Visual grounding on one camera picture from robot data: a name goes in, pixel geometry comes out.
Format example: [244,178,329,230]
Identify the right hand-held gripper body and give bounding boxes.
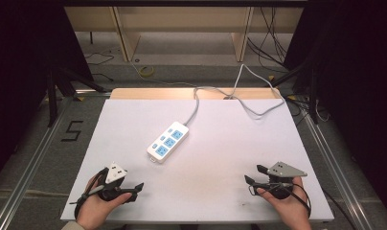
[255,161,308,200]

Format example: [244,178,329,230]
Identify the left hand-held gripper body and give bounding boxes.
[97,161,132,202]

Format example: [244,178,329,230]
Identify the person's right hand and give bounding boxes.
[257,176,312,230]

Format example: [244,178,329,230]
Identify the person's left hand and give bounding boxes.
[76,173,134,230]

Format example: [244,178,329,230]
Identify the white table cover sheet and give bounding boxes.
[59,98,335,224]

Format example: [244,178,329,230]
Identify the white power strip blue sockets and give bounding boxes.
[146,121,191,165]

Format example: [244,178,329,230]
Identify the black metal stand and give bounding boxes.
[45,65,108,128]
[267,58,321,126]

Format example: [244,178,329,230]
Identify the yellow tape roll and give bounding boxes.
[139,65,156,78]

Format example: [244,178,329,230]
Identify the dark curtain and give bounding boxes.
[282,0,387,221]
[0,0,94,188]

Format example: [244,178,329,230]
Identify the light wooden shelf unit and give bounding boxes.
[63,6,305,63]

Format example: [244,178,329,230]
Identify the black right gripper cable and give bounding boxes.
[288,182,312,216]

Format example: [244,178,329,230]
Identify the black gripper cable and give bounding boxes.
[288,182,312,216]
[69,167,110,222]

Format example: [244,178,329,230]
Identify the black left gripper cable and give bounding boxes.
[69,167,110,222]

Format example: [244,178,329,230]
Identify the aluminium floor rail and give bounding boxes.
[303,106,376,230]
[0,89,112,230]

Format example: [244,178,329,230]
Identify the grey power strip cable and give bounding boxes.
[183,63,286,127]

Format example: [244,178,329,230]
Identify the thin black floor cable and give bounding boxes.
[83,52,115,82]

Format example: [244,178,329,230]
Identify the bundle of black floor cables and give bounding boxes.
[246,6,289,66]

